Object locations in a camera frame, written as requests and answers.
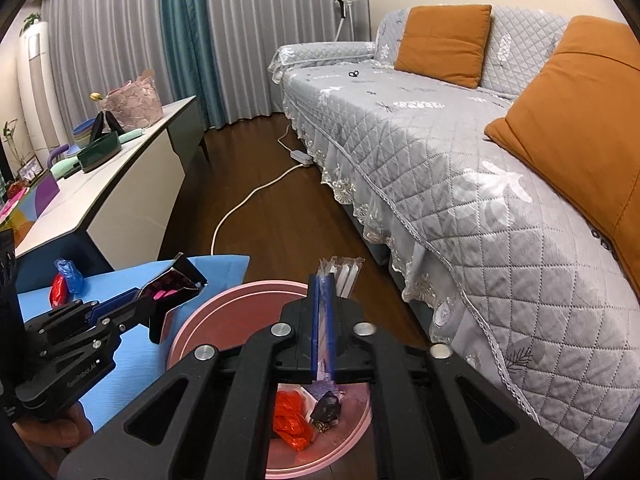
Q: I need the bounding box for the large red plastic bag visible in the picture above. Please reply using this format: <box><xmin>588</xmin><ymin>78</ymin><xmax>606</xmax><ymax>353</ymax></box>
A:
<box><xmin>272</xmin><ymin>391</ymin><xmax>316</xmax><ymax>453</ymax></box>

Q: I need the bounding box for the grey quilted sofa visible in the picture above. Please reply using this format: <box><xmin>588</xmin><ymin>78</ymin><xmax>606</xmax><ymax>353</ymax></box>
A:
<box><xmin>267</xmin><ymin>4</ymin><xmax>640</xmax><ymax>441</ymax></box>

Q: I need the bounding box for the teal curtain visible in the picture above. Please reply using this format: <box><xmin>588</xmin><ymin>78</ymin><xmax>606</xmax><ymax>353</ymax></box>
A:
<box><xmin>159</xmin><ymin>0</ymin><xmax>231</xmax><ymax>128</ymax></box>

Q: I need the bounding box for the pink lace basket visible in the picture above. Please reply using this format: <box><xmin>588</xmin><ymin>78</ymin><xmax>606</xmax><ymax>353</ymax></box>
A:
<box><xmin>98</xmin><ymin>71</ymin><xmax>165</xmax><ymax>131</ymax></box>

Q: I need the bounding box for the pink plastic basin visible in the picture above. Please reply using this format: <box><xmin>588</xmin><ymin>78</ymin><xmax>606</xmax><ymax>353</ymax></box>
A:
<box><xmin>166</xmin><ymin>280</ymin><xmax>373</xmax><ymax>480</ymax></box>

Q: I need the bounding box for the dark green bowl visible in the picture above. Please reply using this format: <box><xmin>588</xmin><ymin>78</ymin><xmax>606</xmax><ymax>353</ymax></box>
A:
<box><xmin>76</xmin><ymin>132</ymin><xmax>122</xmax><ymax>174</ymax></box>

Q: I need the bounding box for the orange cushion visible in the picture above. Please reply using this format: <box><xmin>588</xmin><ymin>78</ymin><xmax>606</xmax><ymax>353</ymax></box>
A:
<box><xmin>484</xmin><ymin>15</ymin><xmax>640</xmax><ymax>291</ymax></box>
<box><xmin>394</xmin><ymin>4</ymin><xmax>493</xmax><ymax>90</ymax></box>

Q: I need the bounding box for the white power cable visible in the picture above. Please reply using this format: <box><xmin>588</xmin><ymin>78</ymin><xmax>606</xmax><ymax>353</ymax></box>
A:
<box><xmin>210</xmin><ymin>122</ymin><xmax>301</xmax><ymax>256</ymax></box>

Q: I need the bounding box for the blue plastic bag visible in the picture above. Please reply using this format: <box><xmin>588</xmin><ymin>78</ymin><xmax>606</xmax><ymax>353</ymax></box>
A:
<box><xmin>54</xmin><ymin>258</ymin><xmax>87</xmax><ymax>295</ymax></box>

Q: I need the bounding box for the small photo frame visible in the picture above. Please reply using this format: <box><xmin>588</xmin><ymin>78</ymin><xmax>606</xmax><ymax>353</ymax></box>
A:
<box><xmin>17</xmin><ymin>156</ymin><xmax>43</xmax><ymax>181</ymax></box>

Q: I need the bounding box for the colourful tin box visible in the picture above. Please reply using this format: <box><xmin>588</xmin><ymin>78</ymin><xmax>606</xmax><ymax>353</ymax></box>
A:
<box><xmin>0</xmin><ymin>177</ymin><xmax>61</xmax><ymax>241</ymax></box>

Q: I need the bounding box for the dark pink snack wrapper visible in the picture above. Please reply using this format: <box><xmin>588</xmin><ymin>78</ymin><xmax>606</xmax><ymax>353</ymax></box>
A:
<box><xmin>137</xmin><ymin>254</ymin><xmax>208</xmax><ymax>345</ymax></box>

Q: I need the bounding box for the bamboo plant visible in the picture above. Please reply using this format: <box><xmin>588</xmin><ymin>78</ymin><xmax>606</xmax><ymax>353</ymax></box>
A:
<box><xmin>0</xmin><ymin>119</ymin><xmax>23</xmax><ymax>166</ymax></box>

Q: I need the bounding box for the white standing air conditioner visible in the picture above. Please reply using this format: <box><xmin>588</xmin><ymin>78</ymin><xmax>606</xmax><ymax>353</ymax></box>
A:
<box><xmin>15</xmin><ymin>21</ymin><xmax>71</xmax><ymax>158</ymax></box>

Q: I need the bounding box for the mint green tray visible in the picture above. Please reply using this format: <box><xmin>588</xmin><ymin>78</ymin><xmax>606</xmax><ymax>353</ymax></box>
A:
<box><xmin>50</xmin><ymin>127</ymin><xmax>147</xmax><ymax>179</ymax></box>

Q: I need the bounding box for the small red plastic bag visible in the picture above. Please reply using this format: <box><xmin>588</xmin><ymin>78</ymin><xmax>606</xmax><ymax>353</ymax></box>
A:
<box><xmin>50</xmin><ymin>274</ymin><xmax>71</xmax><ymax>307</ymax></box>

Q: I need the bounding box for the person's left hand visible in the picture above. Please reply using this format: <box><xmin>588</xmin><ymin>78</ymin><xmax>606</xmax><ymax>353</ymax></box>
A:
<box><xmin>12</xmin><ymin>401</ymin><xmax>92</xmax><ymax>465</ymax></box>

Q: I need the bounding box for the dark floral cloth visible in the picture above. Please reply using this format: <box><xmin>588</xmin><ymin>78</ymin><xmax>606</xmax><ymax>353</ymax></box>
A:
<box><xmin>310</xmin><ymin>390</ymin><xmax>343</xmax><ymax>433</ymax></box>

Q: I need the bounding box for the clear packet of white sticks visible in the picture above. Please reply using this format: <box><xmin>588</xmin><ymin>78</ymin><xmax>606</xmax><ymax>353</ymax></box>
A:
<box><xmin>317</xmin><ymin>255</ymin><xmax>367</xmax><ymax>383</ymax></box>

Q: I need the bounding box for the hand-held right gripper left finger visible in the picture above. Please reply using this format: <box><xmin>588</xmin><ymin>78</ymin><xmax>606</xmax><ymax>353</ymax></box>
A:
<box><xmin>57</xmin><ymin>272</ymin><xmax>321</xmax><ymax>480</ymax></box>

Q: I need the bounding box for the white coffee table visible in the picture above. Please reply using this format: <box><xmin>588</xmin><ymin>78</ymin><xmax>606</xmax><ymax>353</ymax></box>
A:
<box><xmin>12</xmin><ymin>95</ymin><xmax>211</xmax><ymax>293</ymax></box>

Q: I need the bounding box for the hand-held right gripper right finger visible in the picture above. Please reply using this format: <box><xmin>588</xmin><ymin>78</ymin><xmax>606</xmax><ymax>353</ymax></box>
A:
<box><xmin>322</xmin><ymin>274</ymin><xmax>583</xmax><ymax>480</ymax></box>

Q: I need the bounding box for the stack of coloured bowls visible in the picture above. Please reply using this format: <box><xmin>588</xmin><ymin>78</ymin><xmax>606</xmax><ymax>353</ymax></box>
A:
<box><xmin>72</xmin><ymin>119</ymin><xmax>101</xmax><ymax>147</ymax></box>

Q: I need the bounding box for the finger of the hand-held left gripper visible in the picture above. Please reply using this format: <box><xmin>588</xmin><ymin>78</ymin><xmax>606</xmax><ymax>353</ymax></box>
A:
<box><xmin>65</xmin><ymin>287</ymin><xmax>146</xmax><ymax>319</ymax></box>
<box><xmin>92</xmin><ymin>299</ymin><xmax>165</xmax><ymax>356</ymax></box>

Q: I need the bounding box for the grey curtain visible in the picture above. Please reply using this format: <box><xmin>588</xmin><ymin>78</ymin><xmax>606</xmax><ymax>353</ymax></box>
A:
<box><xmin>40</xmin><ymin>0</ymin><xmax>176</xmax><ymax>126</ymax></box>
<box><xmin>202</xmin><ymin>0</ymin><xmax>371</xmax><ymax>121</ymax></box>

